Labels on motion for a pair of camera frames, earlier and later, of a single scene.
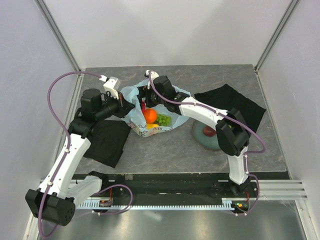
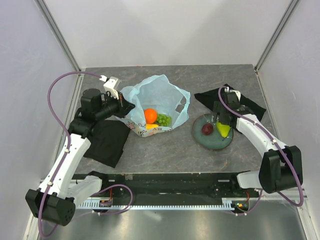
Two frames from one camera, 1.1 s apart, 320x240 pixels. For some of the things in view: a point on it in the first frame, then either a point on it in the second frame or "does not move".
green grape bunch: x=164 y=120 does not move
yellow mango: x=150 y=126 does not move
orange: x=150 y=115 does not move
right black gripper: x=144 y=91 to x=217 y=108
